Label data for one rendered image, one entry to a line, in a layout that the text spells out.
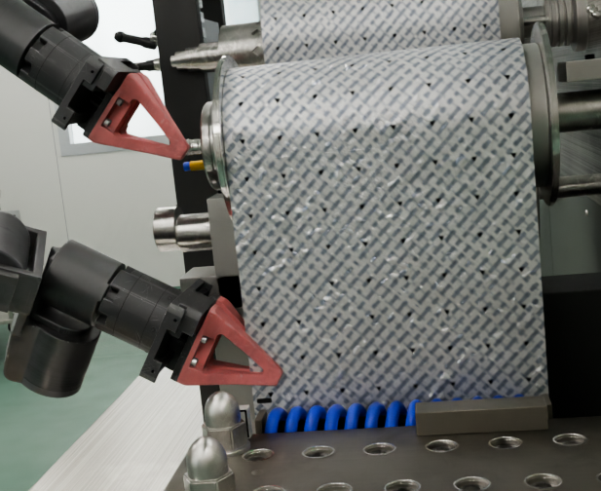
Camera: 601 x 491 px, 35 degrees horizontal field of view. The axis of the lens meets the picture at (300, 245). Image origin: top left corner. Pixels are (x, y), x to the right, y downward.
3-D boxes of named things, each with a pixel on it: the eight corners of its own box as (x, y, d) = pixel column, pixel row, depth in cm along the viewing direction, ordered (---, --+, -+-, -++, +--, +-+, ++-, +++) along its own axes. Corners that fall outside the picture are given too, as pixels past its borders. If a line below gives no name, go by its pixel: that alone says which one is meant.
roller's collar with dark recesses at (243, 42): (234, 85, 109) (227, 27, 108) (285, 79, 108) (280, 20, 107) (222, 85, 103) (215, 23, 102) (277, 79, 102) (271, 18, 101)
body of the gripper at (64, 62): (67, 134, 79) (-6, 84, 79) (109, 129, 89) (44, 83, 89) (108, 67, 78) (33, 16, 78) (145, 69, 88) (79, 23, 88)
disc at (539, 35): (533, 177, 87) (526, 12, 82) (539, 176, 87) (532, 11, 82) (556, 231, 73) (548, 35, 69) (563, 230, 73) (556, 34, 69)
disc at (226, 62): (258, 201, 91) (236, 43, 86) (263, 201, 91) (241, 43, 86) (231, 256, 77) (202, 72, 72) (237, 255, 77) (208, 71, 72)
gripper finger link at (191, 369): (258, 424, 76) (152, 372, 77) (273, 395, 83) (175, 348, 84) (293, 349, 75) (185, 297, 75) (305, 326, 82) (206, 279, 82)
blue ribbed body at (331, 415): (272, 442, 79) (267, 401, 78) (541, 429, 76) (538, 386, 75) (265, 459, 75) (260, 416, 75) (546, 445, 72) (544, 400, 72)
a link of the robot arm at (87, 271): (40, 246, 75) (70, 225, 81) (16, 319, 78) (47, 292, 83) (119, 284, 75) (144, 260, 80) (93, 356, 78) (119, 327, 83)
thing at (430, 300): (258, 438, 80) (234, 217, 77) (549, 423, 76) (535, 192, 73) (257, 440, 79) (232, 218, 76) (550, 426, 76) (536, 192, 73)
